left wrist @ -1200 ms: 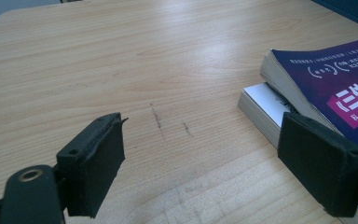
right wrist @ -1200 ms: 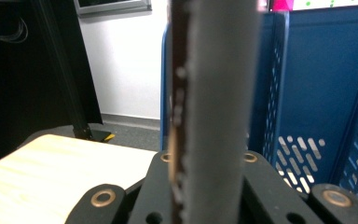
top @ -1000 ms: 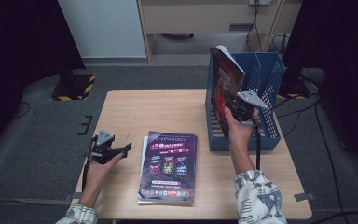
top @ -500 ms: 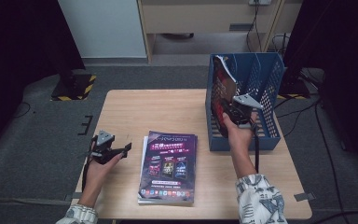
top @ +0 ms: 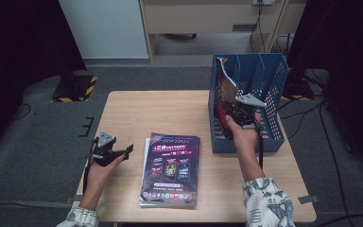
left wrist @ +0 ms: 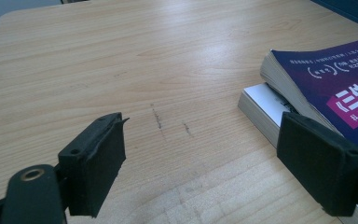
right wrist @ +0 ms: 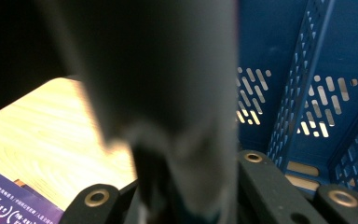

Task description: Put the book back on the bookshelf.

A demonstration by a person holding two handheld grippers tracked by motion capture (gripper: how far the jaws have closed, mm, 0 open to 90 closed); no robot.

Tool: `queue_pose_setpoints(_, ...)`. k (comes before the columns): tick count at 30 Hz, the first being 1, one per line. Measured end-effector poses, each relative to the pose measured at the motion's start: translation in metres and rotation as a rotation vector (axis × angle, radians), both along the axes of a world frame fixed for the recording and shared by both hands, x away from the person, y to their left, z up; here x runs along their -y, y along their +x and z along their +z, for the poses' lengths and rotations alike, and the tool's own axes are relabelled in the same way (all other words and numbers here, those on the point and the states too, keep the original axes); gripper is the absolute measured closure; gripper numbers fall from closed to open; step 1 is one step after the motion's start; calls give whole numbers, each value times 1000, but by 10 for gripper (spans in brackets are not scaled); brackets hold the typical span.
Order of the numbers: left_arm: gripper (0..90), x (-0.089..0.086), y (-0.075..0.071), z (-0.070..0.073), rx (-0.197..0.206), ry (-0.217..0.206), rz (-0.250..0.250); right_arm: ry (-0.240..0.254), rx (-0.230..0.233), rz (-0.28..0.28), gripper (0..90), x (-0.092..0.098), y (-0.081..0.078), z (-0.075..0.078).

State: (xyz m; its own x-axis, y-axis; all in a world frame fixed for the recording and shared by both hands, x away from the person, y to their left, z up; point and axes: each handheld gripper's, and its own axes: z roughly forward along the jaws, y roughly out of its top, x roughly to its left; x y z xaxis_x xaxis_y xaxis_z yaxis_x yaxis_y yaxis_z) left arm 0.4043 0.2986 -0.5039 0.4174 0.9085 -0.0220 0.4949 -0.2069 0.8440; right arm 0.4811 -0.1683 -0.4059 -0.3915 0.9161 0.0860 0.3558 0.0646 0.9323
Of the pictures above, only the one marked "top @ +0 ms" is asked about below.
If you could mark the blue file rack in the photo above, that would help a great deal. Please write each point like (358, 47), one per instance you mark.
(245, 146)

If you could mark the white panel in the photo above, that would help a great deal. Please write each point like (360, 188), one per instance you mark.
(107, 28)

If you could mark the person's right hand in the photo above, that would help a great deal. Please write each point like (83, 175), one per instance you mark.
(245, 142)

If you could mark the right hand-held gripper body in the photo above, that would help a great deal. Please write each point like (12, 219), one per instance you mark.
(245, 115)

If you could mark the white picture book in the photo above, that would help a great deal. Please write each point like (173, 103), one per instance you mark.
(147, 149)

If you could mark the dark curtain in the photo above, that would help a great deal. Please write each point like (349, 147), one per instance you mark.
(19, 47)
(349, 47)

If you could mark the black stand base striped edge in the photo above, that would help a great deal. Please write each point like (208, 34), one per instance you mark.
(75, 91)
(297, 91)

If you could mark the purple magazine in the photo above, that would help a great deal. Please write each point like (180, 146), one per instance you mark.
(170, 170)

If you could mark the black magazine with red cards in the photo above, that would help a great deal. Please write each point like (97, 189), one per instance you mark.
(223, 94)

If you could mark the person's left hand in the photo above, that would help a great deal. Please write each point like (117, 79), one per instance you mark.
(96, 183)

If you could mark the beige wooden cabinet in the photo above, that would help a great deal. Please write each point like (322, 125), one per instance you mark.
(201, 19)

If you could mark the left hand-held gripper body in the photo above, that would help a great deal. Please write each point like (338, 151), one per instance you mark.
(105, 151)

